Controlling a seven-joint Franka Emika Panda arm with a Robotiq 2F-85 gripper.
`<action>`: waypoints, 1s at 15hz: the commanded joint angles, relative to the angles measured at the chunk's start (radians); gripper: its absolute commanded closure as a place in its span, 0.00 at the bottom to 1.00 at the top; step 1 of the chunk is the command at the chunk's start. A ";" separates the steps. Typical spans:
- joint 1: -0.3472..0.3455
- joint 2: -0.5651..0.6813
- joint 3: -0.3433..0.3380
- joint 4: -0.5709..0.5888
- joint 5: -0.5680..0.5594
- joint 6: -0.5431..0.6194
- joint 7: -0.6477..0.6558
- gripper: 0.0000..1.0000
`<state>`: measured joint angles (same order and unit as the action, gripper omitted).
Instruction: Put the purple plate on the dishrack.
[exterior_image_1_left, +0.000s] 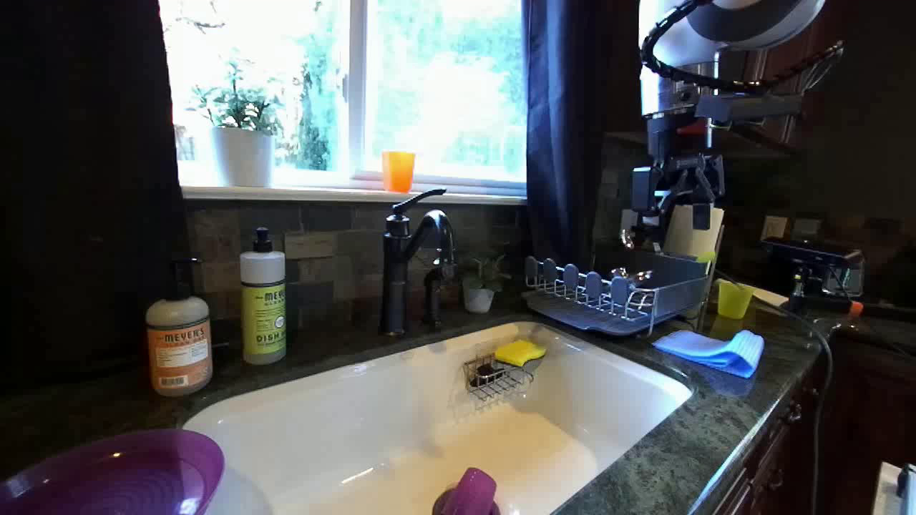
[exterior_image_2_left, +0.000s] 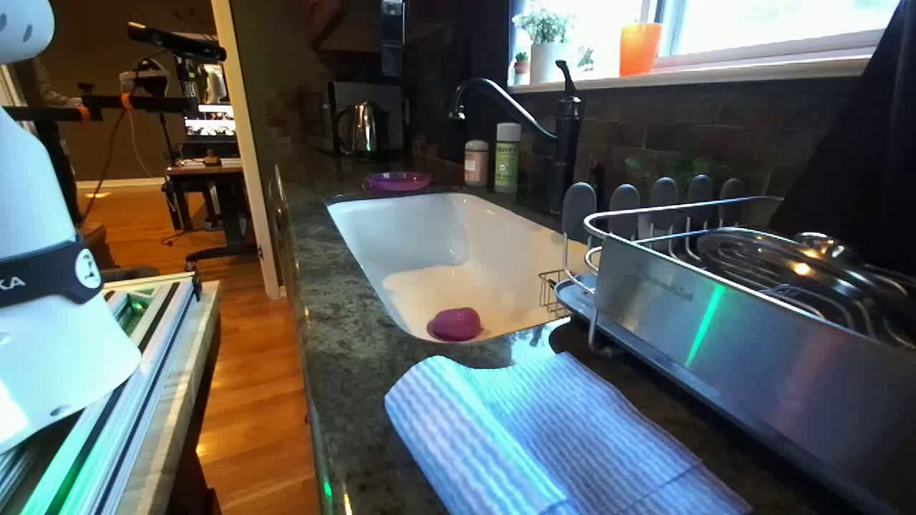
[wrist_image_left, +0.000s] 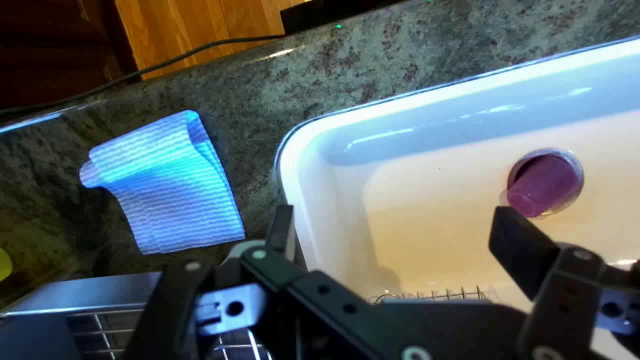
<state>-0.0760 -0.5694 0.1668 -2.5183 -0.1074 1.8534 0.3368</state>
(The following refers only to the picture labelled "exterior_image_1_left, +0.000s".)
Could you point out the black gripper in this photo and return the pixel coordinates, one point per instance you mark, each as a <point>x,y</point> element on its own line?
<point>682,153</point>

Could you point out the purple plastic bowl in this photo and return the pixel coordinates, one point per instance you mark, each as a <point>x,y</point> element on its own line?
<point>115,474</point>

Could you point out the white paper towel roll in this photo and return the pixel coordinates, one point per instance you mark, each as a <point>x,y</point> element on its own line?
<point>692,245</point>

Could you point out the grey metal dish rack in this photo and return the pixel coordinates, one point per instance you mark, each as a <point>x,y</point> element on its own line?
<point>612,296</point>

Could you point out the yellow green plastic cup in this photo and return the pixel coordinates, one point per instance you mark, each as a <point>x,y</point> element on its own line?
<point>733,302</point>

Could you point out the blue striped dish cloth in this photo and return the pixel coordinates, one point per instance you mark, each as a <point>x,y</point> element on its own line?
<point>716,351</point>

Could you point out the small orange clamp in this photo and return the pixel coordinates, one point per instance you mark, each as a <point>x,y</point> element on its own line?
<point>854,310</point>

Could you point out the yellow sponge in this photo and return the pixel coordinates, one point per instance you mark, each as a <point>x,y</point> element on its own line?
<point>519,353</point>

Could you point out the small white potted plant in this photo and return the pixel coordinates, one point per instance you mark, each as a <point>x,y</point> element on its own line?
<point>479,299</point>

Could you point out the white framed window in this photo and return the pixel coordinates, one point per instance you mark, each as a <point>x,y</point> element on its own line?
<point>440,87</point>

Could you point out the orange translucent cup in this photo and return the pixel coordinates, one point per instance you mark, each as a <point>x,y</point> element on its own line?
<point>400,172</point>

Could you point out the dark metal faucet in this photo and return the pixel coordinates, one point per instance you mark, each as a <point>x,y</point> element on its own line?
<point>397,258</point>

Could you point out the dark wooden base cabinet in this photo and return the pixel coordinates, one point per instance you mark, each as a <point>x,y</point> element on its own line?
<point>861,431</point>

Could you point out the small purple plastic cup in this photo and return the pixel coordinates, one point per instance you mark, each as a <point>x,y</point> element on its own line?
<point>470,494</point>

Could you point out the white box corner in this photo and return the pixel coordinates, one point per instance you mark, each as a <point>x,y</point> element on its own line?
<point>895,489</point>

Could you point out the white ceramic sink basin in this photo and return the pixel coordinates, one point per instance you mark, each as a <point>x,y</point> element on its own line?
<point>383,419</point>

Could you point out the green label soap bottle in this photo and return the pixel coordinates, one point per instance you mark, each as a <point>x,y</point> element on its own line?
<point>261,315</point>

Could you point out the large white potted plant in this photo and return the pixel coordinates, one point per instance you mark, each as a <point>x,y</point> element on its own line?
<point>244,153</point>

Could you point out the orange label soap bottle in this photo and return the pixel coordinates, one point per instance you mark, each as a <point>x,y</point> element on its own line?
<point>179,348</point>

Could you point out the black curtain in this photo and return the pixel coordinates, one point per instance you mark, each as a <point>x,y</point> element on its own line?
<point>88,189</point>

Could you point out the wall outlet plate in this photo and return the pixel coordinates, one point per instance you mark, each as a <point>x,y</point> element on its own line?
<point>775,226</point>
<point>809,226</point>

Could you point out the wooden wall cabinet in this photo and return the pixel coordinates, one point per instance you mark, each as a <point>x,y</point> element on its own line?
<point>821,129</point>

